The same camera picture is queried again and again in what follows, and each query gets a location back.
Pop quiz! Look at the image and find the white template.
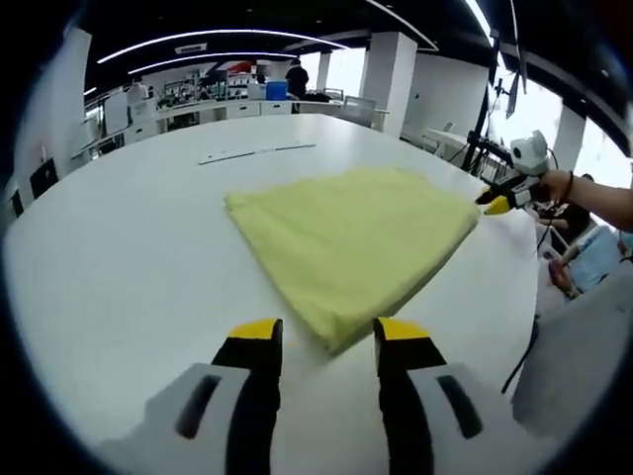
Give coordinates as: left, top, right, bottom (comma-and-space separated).
197, 142, 317, 166

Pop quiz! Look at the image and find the white counter with drawers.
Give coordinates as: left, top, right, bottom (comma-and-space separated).
91, 96, 347, 149

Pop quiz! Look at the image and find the white appliance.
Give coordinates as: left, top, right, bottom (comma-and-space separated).
103, 91, 130, 135

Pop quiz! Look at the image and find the person's right hand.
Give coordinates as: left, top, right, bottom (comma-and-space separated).
538, 167, 574, 203

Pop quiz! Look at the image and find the ceiling light strip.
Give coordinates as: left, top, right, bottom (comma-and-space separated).
96, 29, 348, 65

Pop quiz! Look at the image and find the black equipment stand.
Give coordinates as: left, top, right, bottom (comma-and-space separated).
464, 27, 525, 177

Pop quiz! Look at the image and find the grey office chair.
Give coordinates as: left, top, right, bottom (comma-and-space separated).
343, 96, 377, 125

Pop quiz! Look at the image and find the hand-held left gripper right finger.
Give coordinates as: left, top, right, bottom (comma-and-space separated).
373, 316, 497, 475

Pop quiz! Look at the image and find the white square column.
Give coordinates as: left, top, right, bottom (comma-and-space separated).
14, 27, 93, 169

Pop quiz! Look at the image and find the black cable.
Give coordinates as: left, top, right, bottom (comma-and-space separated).
501, 316, 541, 396

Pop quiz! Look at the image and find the black cabinet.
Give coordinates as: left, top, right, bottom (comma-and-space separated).
29, 157, 58, 198

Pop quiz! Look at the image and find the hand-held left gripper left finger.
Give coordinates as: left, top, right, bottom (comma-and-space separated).
142, 318, 285, 475

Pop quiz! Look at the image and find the yellow blue black garment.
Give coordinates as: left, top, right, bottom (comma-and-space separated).
225, 165, 482, 355

